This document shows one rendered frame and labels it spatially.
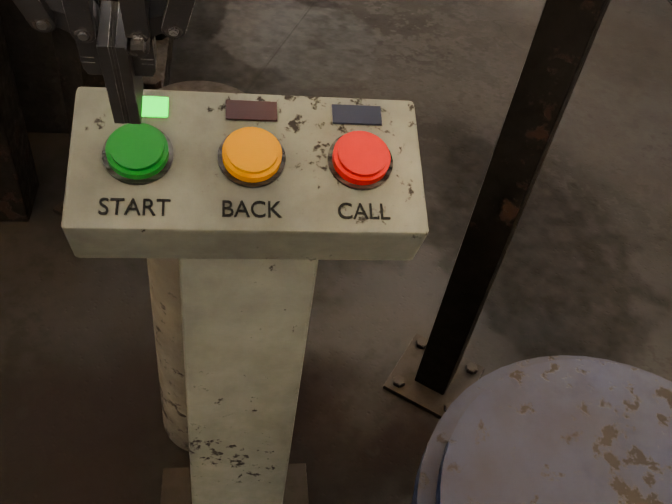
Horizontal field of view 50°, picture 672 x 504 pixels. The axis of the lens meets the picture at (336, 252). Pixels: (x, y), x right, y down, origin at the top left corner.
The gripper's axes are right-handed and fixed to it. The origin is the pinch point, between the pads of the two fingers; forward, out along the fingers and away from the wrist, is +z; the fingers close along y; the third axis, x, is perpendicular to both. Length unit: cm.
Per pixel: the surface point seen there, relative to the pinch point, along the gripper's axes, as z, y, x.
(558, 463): 19.9, -31.0, 19.8
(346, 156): 7.9, -13.8, 0.5
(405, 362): 73, -34, -2
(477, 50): 107, -69, -92
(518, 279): 80, -58, -19
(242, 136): 7.9, -6.8, -0.8
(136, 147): 7.9, 0.0, 0.3
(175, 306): 39.8, -0.6, 0.1
